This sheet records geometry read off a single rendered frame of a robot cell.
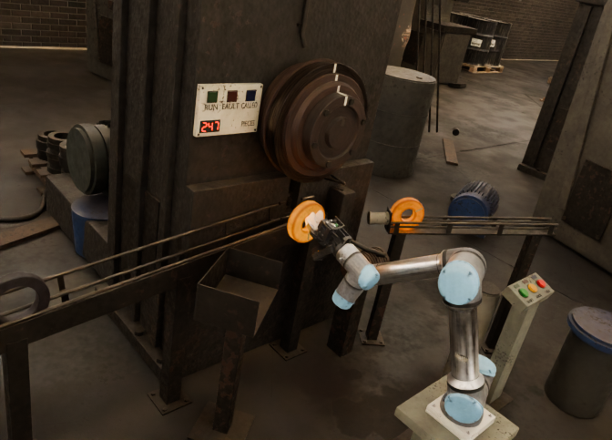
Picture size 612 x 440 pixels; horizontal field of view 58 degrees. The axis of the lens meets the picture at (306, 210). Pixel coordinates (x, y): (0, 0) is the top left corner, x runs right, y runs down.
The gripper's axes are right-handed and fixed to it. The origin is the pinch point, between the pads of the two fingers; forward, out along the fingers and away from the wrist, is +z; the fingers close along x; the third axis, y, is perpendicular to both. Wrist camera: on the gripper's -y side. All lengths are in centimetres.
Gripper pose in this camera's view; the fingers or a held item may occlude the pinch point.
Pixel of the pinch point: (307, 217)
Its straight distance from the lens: 199.3
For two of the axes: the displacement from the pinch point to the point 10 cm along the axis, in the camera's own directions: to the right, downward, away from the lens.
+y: 3.2, -7.5, -5.8
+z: -5.8, -6.4, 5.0
